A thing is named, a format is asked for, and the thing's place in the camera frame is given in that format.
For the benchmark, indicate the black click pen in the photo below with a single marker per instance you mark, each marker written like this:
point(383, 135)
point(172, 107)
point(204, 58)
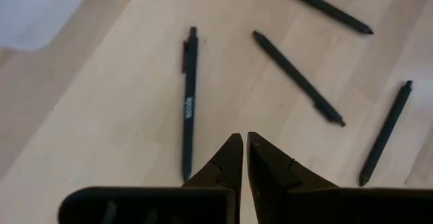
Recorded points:
point(385, 134)
point(297, 77)
point(321, 5)
point(190, 82)

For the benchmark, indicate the clear plastic bin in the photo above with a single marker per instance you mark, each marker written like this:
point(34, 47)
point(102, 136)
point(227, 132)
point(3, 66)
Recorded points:
point(34, 14)

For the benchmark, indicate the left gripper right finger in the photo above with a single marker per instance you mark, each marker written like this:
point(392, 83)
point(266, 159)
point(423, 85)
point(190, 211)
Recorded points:
point(287, 200)

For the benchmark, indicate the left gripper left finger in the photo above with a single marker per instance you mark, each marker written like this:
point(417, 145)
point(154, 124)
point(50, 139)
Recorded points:
point(203, 203)

